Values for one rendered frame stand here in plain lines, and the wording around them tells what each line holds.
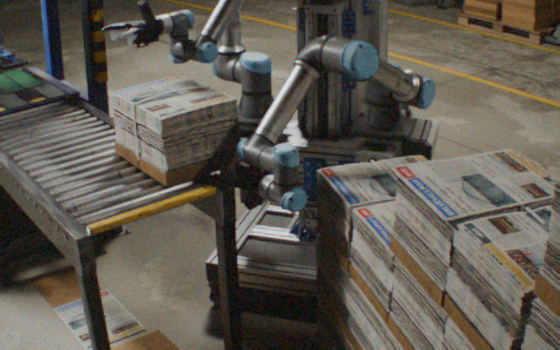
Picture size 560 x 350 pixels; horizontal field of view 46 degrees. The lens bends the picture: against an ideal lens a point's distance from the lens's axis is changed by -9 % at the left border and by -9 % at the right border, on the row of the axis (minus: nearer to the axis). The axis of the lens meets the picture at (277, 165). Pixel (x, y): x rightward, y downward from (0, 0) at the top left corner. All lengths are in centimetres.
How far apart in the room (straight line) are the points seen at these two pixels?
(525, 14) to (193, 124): 629
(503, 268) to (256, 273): 171
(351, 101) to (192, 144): 83
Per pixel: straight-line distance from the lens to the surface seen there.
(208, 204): 231
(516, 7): 825
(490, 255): 138
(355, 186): 217
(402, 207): 173
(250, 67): 272
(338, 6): 267
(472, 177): 168
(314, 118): 283
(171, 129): 220
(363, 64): 219
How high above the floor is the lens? 174
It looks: 23 degrees down
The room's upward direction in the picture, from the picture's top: 1 degrees counter-clockwise
